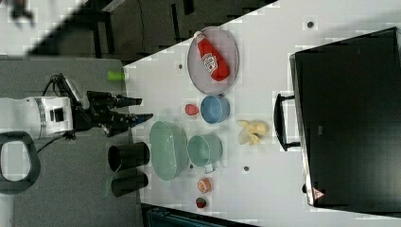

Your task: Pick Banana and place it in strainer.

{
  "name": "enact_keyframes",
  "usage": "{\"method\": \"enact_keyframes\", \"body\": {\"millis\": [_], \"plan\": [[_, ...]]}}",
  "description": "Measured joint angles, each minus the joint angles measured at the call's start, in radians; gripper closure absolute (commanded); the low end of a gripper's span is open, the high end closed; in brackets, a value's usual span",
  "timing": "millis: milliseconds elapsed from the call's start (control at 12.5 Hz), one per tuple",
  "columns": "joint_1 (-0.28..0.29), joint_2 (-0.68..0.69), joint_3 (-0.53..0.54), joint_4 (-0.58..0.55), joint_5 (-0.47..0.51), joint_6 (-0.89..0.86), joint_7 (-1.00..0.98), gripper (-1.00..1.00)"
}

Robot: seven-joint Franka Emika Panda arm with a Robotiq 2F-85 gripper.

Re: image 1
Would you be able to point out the green marker cap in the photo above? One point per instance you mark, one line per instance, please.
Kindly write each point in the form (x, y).
(115, 76)

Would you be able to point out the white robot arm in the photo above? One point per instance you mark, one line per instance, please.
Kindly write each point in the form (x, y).
(28, 119)

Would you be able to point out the round grey plate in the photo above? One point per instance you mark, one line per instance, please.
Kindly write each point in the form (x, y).
(224, 43)

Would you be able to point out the lower black cylinder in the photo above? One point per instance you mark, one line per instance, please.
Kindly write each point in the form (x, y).
(126, 185)

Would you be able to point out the black cylinder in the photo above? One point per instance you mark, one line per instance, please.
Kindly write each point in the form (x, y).
(126, 185)
(128, 156)

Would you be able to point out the green oval strainer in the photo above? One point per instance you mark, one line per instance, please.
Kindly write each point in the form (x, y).
(168, 150)

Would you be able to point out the black toaster oven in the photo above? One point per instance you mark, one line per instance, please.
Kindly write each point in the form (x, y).
(347, 102)

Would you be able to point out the blue bowl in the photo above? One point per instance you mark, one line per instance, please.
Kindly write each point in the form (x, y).
(215, 109)

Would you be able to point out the red strawberry near bowl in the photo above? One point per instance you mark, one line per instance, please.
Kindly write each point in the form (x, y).
(191, 109)

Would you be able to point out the orange slice toy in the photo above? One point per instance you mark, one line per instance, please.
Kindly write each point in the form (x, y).
(204, 185)

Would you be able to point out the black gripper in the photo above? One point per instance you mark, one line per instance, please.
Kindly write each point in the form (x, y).
(100, 113)

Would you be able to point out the yellow banana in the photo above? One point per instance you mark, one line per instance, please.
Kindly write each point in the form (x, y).
(252, 132)

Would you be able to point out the red strawberry at table edge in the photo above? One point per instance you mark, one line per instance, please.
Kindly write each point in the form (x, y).
(201, 202)

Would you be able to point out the red ketchup bottle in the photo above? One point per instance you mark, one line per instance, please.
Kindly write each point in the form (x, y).
(213, 62)

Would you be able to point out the green mug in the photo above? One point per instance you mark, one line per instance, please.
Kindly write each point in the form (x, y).
(205, 151)

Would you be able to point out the upper black cylinder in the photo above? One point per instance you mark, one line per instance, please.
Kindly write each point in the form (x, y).
(128, 156)

